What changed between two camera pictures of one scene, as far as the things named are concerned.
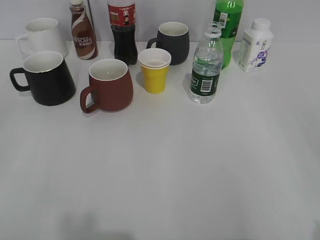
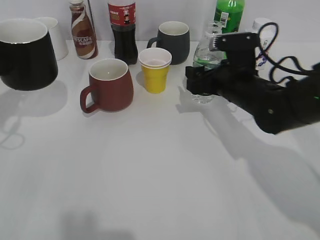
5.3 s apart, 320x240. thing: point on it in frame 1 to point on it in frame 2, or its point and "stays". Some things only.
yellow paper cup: (154, 63) stays
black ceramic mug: (48, 78) to (28, 60)
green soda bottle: (229, 13) stays
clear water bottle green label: (208, 58) stays
